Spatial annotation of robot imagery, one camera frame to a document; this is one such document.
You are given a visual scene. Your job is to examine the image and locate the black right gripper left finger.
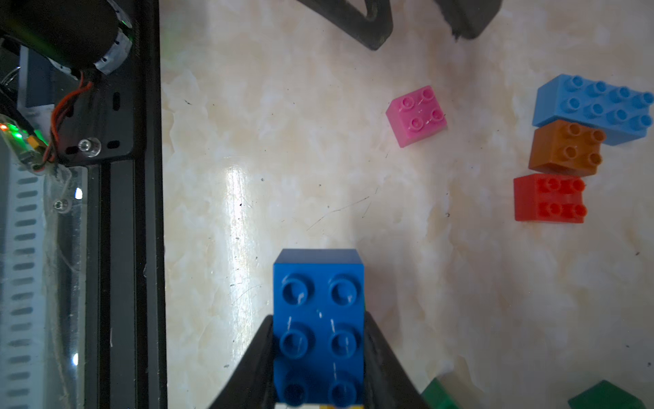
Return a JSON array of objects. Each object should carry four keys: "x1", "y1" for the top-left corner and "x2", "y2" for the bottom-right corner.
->
[{"x1": 209, "y1": 315, "x2": 276, "y2": 409}]

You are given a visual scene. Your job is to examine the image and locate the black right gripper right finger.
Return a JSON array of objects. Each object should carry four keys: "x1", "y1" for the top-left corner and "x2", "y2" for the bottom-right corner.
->
[{"x1": 363, "y1": 311, "x2": 429, "y2": 409}]

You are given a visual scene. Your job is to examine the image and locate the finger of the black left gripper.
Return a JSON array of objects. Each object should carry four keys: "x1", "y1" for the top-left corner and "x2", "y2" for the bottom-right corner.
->
[
  {"x1": 435, "y1": 0, "x2": 502, "y2": 40},
  {"x1": 299, "y1": 0, "x2": 393, "y2": 51}
]

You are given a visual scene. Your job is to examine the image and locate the bright green brick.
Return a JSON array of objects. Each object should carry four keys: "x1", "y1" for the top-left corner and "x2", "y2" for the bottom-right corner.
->
[{"x1": 421, "y1": 378, "x2": 459, "y2": 409}]

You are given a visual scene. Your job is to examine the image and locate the blue long brick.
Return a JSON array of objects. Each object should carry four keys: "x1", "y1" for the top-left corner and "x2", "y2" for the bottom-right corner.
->
[{"x1": 274, "y1": 249, "x2": 365, "y2": 408}]

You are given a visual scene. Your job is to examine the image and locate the yellow small brick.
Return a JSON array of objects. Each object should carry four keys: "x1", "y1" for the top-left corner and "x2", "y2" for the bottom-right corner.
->
[{"x1": 274, "y1": 403, "x2": 364, "y2": 409}]

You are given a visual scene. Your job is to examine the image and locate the brown small brick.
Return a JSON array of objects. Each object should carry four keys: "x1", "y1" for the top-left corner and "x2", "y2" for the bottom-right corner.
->
[{"x1": 529, "y1": 119, "x2": 606, "y2": 177}]

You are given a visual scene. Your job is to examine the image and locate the small light blue brick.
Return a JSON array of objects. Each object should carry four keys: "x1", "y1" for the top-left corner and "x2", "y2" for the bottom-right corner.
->
[{"x1": 532, "y1": 74, "x2": 653, "y2": 146}]

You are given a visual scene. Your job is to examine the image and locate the small red brick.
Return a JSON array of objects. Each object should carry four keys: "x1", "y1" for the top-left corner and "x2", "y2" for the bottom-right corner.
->
[{"x1": 514, "y1": 174, "x2": 588, "y2": 224}]

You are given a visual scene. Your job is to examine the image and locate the dark green brick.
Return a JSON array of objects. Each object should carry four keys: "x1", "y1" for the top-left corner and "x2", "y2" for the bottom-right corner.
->
[{"x1": 568, "y1": 380, "x2": 647, "y2": 409}]

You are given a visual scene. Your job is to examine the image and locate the white slotted cable duct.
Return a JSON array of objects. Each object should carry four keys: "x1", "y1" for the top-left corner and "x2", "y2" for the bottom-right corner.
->
[{"x1": 1, "y1": 163, "x2": 47, "y2": 408}]

